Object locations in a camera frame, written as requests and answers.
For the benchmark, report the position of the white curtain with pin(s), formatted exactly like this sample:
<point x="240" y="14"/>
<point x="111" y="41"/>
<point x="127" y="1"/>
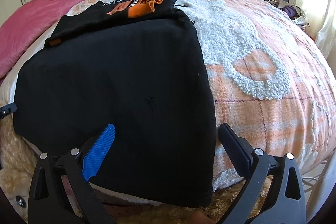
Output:
<point x="315" y="3"/>

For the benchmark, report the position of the black sweater with orange cuffs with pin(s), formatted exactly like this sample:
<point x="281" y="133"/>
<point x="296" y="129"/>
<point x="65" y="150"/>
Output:
<point x="105" y="82"/>

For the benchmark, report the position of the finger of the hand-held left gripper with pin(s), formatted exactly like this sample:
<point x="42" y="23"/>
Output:
<point x="9" y="109"/>

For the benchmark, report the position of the bed with beige sheet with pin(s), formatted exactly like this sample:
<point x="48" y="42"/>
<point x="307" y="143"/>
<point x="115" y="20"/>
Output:
<point x="8" y="85"/>

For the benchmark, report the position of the purple crumpled garment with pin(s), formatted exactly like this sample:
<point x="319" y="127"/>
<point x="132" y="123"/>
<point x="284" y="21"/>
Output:
<point x="292" y="12"/>

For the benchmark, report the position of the pink duvet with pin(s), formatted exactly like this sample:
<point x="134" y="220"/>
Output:
<point x="39" y="16"/>

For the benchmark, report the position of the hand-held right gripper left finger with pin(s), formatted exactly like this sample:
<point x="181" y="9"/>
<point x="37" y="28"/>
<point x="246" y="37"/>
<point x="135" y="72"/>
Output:
<point x="98" y="150"/>

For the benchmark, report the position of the round metal button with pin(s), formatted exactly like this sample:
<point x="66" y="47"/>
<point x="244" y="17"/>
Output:
<point x="20" y="201"/>

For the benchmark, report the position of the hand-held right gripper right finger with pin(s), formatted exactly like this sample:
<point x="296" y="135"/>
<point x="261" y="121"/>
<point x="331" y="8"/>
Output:
<point x="232" y="145"/>

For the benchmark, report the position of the white metal rack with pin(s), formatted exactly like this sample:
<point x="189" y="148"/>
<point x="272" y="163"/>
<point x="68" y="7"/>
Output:
<point x="313" y="179"/>

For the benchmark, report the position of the orange and white tufted blanket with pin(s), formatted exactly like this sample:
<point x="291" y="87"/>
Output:
<point x="262" y="69"/>

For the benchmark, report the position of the cream fluffy coat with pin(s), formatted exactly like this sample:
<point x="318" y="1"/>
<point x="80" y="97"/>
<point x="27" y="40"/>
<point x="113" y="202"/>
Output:
<point x="15" y="176"/>

